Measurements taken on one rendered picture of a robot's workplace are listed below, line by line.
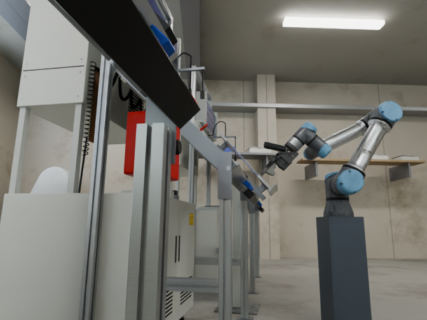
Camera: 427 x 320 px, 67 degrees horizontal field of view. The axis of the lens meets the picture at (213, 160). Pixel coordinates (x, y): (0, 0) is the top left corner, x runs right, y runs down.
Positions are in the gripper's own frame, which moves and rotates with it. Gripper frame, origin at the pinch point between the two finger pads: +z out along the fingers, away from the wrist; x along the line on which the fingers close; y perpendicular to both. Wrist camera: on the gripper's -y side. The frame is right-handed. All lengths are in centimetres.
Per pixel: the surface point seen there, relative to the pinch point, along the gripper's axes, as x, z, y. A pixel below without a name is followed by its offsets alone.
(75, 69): -49, 25, -83
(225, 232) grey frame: -53, 28, 11
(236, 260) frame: 20, 44, 21
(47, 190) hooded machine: 235, 200, -232
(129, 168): -94, 28, -12
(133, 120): -94, 20, -20
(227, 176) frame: -54, 14, -1
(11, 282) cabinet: -50, 101, -35
